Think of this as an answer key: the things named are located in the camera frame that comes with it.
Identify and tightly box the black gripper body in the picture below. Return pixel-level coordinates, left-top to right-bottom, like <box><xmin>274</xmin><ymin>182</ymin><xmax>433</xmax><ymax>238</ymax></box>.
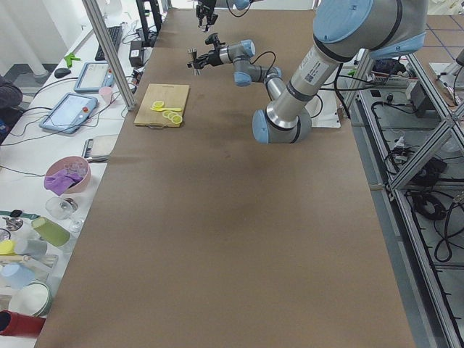
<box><xmin>198</xmin><ymin>50</ymin><xmax>222</xmax><ymax>68</ymax></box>
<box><xmin>196</xmin><ymin>0</ymin><xmax>217</xmax><ymax>18</ymax></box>

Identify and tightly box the steel jigger measuring cup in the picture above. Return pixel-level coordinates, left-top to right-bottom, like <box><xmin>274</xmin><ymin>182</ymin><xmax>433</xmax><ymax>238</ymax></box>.
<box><xmin>187</xmin><ymin>48</ymin><xmax>200</xmax><ymax>75</ymax></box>

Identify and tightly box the clear glass shaker cup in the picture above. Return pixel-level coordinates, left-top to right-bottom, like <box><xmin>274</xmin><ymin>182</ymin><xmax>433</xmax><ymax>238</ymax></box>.
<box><xmin>202</xmin><ymin>20</ymin><xmax>211</xmax><ymax>33</ymax></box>

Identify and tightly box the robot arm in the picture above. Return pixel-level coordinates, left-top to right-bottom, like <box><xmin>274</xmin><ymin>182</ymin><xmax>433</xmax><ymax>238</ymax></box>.
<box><xmin>187</xmin><ymin>0</ymin><xmax>428</xmax><ymax>144</ymax></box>
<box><xmin>196</xmin><ymin>0</ymin><xmax>254</xmax><ymax>32</ymax></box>

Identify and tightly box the pink cup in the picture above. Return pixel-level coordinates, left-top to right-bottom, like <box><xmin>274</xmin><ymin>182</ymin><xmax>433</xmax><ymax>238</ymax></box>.
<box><xmin>99</xmin><ymin>86</ymin><xmax>113</xmax><ymax>104</ymax></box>

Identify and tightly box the green cup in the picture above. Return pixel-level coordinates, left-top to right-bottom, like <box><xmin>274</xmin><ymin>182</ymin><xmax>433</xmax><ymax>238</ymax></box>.
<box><xmin>31</xmin><ymin>217</ymin><xmax>70</xmax><ymax>247</ymax></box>

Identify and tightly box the light blue cup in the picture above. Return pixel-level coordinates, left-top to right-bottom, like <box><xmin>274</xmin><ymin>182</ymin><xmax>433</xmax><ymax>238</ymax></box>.
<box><xmin>1</xmin><ymin>263</ymin><xmax>36</xmax><ymax>289</ymax></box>

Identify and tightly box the wooden cutting board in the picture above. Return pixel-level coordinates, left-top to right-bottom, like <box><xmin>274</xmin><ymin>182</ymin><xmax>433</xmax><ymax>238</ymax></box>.
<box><xmin>133</xmin><ymin>83</ymin><xmax>190</xmax><ymax>128</ymax></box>

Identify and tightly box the lemon slice under knife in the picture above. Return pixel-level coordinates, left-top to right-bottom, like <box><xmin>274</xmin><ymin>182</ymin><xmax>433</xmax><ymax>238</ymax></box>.
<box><xmin>152</xmin><ymin>101</ymin><xmax>165</xmax><ymax>109</ymax></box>

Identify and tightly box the black power adapter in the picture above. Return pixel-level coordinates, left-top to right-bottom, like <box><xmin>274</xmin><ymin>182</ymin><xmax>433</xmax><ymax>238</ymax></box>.
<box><xmin>129</xmin><ymin>41</ymin><xmax>144</xmax><ymax>67</ymax></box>

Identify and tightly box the black keyboard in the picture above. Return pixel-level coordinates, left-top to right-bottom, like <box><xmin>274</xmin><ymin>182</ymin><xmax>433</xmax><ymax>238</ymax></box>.
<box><xmin>94</xmin><ymin>25</ymin><xmax>124</xmax><ymax>62</ymax></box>

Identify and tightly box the far teach pendant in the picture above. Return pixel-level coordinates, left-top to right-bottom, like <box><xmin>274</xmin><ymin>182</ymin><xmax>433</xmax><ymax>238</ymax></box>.
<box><xmin>74</xmin><ymin>61</ymin><xmax>115</xmax><ymax>94</ymax></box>

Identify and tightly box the teach pendant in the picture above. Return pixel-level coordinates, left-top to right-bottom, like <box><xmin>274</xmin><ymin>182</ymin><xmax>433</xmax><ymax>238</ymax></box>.
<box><xmin>74</xmin><ymin>61</ymin><xmax>115</xmax><ymax>94</ymax></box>
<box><xmin>39</xmin><ymin>93</ymin><xmax>98</xmax><ymax>134</ymax></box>

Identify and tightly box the green plastic clamp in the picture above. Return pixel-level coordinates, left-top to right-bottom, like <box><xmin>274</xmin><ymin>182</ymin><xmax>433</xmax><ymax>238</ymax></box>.
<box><xmin>64</xmin><ymin>53</ymin><xmax>81</xmax><ymax>68</ymax></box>

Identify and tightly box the black computer mouse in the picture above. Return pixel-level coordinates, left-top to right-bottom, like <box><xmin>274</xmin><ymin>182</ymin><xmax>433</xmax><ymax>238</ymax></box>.
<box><xmin>54</xmin><ymin>67</ymin><xmax>71</xmax><ymax>79</ymax></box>

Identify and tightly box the near teach pendant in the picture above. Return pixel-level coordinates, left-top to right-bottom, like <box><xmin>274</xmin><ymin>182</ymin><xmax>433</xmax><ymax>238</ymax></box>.
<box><xmin>39</xmin><ymin>93</ymin><xmax>98</xmax><ymax>134</ymax></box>

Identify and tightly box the pink bowl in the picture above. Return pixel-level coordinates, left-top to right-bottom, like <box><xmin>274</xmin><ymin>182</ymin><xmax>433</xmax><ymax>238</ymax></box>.
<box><xmin>43</xmin><ymin>156</ymin><xmax>91</xmax><ymax>196</ymax></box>

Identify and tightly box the purple cloth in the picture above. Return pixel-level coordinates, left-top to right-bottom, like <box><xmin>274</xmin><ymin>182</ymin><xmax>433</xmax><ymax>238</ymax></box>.
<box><xmin>43</xmin><ymin>170</ymin><xmax>83</xmax><ymax>196</ymax></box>

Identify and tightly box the wine glass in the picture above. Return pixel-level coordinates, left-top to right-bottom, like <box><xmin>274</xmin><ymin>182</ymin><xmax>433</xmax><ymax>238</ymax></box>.
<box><xmin>45</xmin><ymin>196</ymin><xmax>85</xmax><ymax>233</ymax></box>

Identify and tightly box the white green bowl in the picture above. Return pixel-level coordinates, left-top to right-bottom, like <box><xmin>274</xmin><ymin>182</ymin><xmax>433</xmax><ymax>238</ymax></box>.
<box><xmin>8</xmin><ymin>282</ymin><xmax>52</xmax><ymax>317</ymax></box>

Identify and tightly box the red cylinder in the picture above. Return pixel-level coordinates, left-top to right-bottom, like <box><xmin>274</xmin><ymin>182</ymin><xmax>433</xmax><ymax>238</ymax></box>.
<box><xmin>1</xmin><ymin>310</ymin><xmax>46</xmax><ymax>338</ymax></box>

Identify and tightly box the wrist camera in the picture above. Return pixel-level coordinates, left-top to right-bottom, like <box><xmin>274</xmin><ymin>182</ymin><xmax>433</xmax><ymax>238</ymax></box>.
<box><xmin>204</xmin><ymin>33</ymin><xmax>225</xmax><ymax>48</ymax></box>

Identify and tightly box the aluminium frame post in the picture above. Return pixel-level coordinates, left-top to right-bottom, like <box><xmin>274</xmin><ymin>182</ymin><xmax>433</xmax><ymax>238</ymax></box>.
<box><xmin>82</xmin><ymin>0</ymin><xmax>136</xmax><ymax>111</ymax></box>

